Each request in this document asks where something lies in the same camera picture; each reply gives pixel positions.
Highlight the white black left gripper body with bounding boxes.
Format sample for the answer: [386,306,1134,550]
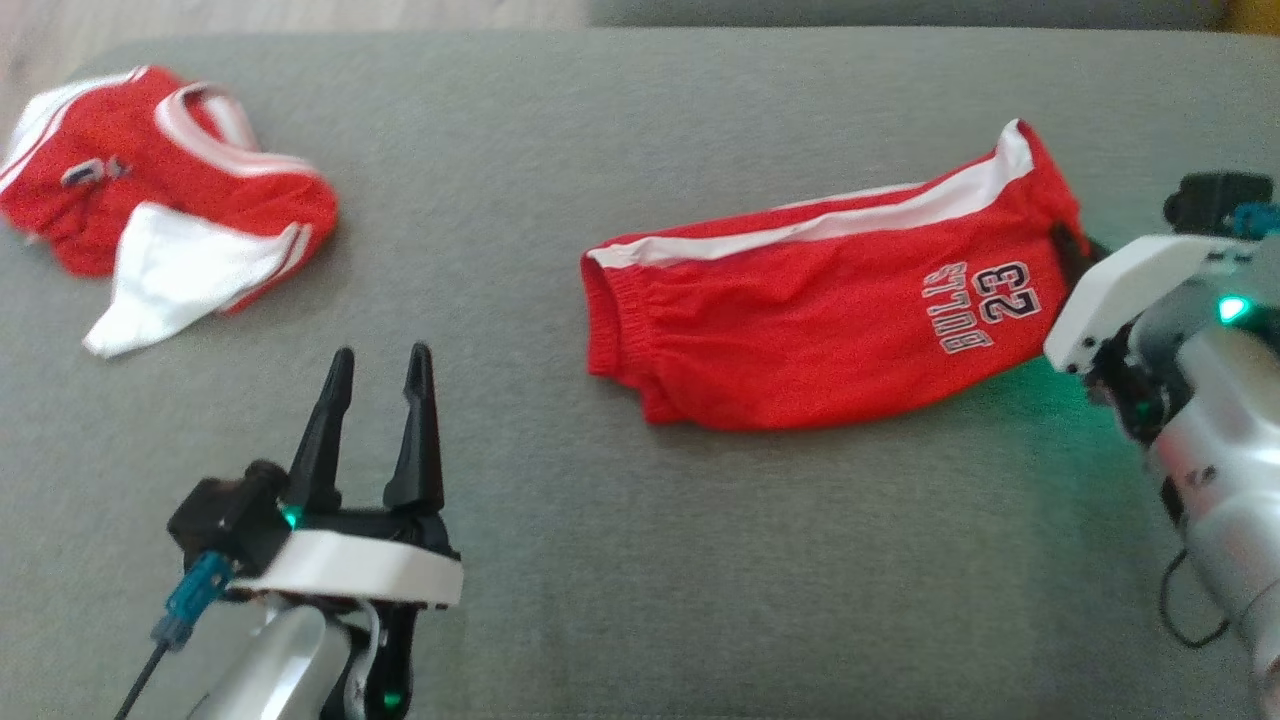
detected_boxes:
[250,512,466,609]

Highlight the large grey sofa chaise cushion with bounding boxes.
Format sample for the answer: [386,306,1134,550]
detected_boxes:
[0,28,1280,720]

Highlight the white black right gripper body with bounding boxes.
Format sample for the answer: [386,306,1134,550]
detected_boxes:
[1045,235,1259,441]

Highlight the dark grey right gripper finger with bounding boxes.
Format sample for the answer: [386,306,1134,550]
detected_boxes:
[1050,222,1113,269]

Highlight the yellow sofa backrest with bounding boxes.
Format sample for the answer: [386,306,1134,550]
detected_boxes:
[1225,0,1280,36]

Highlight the red basketball shorts white stripe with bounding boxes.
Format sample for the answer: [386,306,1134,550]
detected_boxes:
[582,120,1091,431]

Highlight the black left cable blue connector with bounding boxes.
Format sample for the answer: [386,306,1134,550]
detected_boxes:
[113,552,233,720]

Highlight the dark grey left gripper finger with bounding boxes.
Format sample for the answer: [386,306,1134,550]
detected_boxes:
[288,347,356,516]
[383,343,446,516]

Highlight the red jersey white striped trim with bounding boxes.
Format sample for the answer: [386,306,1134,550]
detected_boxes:
[0,65,339,359]

